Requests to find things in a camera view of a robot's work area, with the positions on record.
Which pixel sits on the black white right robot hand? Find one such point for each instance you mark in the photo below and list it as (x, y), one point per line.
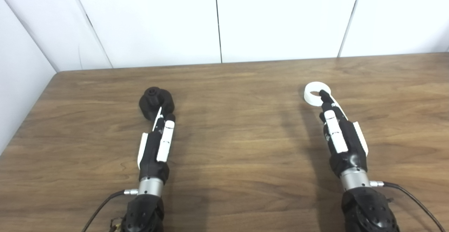
(349, 144)

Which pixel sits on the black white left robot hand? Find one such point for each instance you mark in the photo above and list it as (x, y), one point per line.
(151, 155)

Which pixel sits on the round black part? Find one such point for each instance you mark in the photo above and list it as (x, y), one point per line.
(149, 104)

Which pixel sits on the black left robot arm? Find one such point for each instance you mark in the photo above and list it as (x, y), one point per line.
(145, 211)

